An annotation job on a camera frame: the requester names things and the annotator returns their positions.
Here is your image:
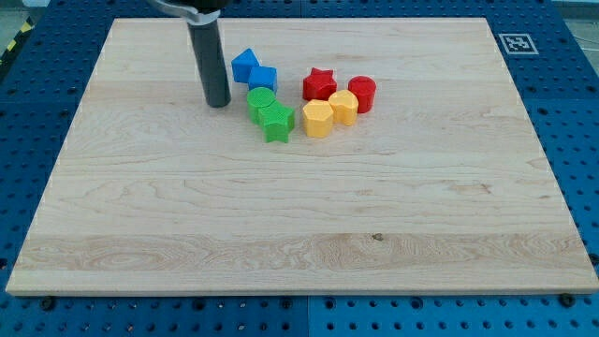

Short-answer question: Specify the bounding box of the silver clamp mount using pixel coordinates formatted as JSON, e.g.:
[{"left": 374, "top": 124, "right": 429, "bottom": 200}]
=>
[{"left": 146, "top": 0, "right": 230, "bottom": 24}]

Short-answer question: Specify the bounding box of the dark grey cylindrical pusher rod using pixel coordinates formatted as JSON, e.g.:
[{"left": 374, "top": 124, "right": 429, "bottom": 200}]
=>
[{"left": 187, "top": 21, "right": 230, "bottom": 108}]

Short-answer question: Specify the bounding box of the green circle block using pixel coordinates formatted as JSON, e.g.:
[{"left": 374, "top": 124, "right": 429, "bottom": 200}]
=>
[{"left": 246, "top": 87, "right": 276, "bottom": 125}]

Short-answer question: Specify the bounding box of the green star block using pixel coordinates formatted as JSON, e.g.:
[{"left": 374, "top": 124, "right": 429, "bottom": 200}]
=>
[{"left": 258, "top": 101, "right": 295, "bottom": 143}]

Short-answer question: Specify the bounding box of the red star block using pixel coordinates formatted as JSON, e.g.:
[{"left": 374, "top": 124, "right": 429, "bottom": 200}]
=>
[{"left": 302, "top": 67, "right": 338, "bottom": 100}]

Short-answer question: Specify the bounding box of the blue triangular block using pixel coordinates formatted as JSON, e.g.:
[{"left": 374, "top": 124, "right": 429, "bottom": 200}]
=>
[{"left": 231, "top": 48, "right": 260, "bottom": 83}]

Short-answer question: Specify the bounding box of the blue cube block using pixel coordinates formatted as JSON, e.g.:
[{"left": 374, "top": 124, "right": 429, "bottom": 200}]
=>
[{"left": 247, "top": 66, "right": 278, "bottom": 93}]

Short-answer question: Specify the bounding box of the yellow pentagon block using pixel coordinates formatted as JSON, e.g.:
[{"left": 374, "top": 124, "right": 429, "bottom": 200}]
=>
[{"left": 302, "top": 99, "right": 334, "bottom": 138}]

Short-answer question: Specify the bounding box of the yellow heart block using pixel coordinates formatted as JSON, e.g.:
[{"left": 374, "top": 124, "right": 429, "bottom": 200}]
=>
[{"left": 329, "top": 90, "right": 358, "bottom": 126}]

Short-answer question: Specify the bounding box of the red cylinder block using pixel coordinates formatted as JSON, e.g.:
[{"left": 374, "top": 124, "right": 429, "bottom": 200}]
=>
[{"left": 348, "top": 76, "right": 377, "bottom": 113}]

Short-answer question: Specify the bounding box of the wooden board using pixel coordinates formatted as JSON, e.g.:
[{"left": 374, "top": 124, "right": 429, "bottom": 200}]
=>
[{"left": 7, "top": 18, "right": 598, "bottom": 297}]

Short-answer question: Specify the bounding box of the white fiducial marker tag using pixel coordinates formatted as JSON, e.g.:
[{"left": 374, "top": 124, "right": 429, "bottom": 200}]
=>
[{"left": 499, "top": 33, "right": 538, "bottom": 55}]

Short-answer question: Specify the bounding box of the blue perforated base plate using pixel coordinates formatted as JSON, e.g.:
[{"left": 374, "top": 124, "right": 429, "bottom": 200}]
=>
[{"left": 1, "top": 0, "right": 598, "bottom": 336}]

